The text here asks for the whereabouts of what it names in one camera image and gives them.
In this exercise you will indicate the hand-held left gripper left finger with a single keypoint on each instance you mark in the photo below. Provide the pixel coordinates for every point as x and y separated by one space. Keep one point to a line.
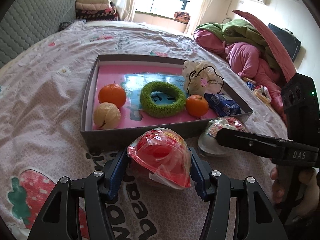
116 177

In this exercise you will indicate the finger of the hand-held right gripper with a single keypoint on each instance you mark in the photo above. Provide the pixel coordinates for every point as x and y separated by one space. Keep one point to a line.
245 141

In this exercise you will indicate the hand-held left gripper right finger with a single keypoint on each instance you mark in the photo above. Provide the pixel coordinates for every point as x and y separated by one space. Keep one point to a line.
201 177

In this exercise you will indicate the colourful egg toy packet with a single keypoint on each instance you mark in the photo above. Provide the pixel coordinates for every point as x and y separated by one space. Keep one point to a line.
210 145

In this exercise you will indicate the grey cardboard box tray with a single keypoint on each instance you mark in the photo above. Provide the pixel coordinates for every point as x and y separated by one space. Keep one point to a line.
112 140

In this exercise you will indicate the blue cookie packet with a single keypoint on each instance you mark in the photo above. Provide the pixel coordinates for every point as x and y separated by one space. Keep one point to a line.
225 106

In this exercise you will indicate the red egg toy packet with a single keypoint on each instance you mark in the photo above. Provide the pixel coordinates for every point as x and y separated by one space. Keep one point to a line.
160 152

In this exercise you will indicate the orange mandarin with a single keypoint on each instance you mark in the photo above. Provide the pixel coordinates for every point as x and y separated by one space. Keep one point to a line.
112 95
197 105

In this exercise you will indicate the pale peeled citrus fruit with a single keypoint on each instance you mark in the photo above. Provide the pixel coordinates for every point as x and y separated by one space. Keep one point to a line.
107 116

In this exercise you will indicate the cream black-trimmed scrunchie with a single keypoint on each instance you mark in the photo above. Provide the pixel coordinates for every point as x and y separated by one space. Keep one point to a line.
192 67

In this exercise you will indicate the person's right hand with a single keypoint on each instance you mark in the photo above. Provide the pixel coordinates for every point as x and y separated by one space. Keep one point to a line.
278 187

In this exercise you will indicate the floral frilled cloth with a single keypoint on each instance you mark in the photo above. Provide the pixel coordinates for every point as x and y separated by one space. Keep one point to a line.
265 90

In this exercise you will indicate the small blue snack packet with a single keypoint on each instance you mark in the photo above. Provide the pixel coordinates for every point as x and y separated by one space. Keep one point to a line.
250 85

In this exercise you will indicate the small cracker packet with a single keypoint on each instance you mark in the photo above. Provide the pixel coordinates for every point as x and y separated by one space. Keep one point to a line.
248 80

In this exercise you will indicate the magenta fleece garment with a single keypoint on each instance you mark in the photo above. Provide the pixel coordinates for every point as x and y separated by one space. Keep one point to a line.
250 60

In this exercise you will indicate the pink quilt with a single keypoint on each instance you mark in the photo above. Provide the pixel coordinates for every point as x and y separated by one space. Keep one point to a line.
270 37

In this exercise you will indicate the strawberry print bed sheet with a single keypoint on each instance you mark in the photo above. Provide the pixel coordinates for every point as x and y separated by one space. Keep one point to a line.
50 92

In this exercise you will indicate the green garment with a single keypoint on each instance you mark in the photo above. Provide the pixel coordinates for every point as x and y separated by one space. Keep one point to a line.
235 32

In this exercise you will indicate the patterned bag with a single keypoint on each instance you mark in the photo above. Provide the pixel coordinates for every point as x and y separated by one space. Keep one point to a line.
182 16

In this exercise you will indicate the cream curtain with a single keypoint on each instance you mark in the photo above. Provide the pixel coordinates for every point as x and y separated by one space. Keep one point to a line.
125 2
205 2

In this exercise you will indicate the dark patterned cloth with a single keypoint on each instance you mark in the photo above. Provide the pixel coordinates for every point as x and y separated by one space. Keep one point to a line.
66 26

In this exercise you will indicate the dark checkered folded blanket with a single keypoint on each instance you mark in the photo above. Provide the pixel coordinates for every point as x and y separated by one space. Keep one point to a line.
97 15

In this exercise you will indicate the grey quilted headboard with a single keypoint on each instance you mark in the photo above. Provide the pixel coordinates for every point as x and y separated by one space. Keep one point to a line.
32 15

